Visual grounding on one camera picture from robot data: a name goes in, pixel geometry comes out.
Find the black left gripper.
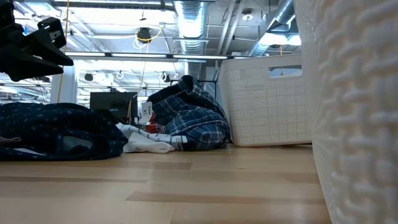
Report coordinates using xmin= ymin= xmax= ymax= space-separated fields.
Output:
xmin=0 ymin=0 xmax=75 ymax=82

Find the navy dotted garment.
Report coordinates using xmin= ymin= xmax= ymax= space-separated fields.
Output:
xmin=0 ymin=102 xmax=129 ymax=162

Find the white striped sock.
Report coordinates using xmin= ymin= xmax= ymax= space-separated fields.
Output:
xmin=116 ymin=123 xmax=188 ymax=147

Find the blue plaid shirt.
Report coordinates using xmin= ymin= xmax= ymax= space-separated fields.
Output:
xmin=138 ymin=75 xmax=231 ymax=152

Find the white woven plastic basket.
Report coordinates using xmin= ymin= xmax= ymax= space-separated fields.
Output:
xmin=217 ymin=53 xmax=313 ymax=148
xmin=292 ymin=0 xmax=398 ymax=224

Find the white column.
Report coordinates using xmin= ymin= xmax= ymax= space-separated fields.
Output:
xmin=50 ymin=63 xmax=78 ymax=105

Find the black monitor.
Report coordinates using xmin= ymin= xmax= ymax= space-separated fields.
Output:
xmin=90 ymin=91 xmax=139 ymax=125

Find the black garment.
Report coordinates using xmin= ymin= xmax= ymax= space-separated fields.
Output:
xmin=93 ymin=108 xmax=130 ymax=126

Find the long ceiling light bar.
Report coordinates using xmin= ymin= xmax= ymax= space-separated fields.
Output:
xmin=63 ymin=51 xmax=229 ymax=62

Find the red background object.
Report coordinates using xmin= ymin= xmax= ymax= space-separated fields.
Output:
xmin=145 ymin=113 xmax=164 ymax=134

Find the black hanging cable reel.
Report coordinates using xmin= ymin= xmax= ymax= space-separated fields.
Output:
xmin=136 ymin=27 xmax=152 ymax=44

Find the silver ribbed ventilation duct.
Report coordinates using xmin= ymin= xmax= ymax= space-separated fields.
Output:
xmin=174 ymin=0 xmax=208 ymax=78

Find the smooth silver ventilation duct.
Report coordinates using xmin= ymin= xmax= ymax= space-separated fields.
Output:
xmin=248 ymin=0 xmax=301 ymax=57

